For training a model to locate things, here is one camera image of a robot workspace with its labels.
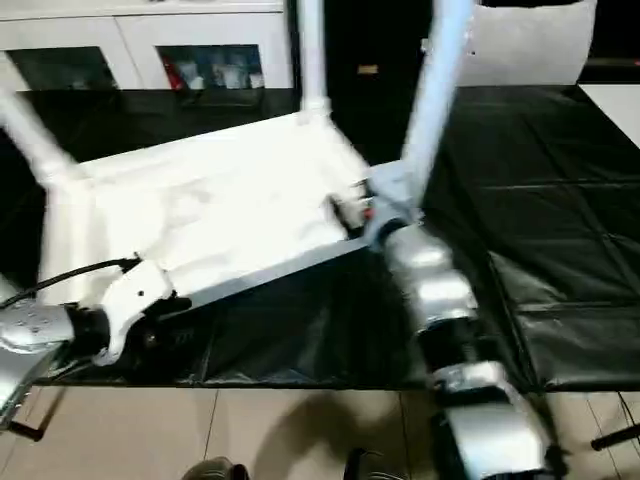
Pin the white plastic table top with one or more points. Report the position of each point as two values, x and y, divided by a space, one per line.
225 200

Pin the white plastic table leg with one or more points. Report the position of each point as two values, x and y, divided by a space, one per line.
315 55
35 135
435 100

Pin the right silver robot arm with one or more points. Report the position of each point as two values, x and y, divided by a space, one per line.
450 300

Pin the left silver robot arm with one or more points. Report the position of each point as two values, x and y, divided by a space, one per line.
30 325

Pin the small brown label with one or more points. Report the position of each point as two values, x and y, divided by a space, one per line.
367 68

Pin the black metal furniture leg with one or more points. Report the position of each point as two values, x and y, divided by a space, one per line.
40 415

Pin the black mat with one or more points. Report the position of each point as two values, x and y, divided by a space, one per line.
540 175

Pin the red item behind glass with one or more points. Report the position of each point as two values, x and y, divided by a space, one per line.
169 72

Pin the grey cushion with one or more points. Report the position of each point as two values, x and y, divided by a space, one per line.
530 45

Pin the white flat board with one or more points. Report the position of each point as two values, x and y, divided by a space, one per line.
615 107

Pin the white cabinet with glass doors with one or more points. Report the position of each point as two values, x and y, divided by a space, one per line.
130 30

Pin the black floor stand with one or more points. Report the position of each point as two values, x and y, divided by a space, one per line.
615 437

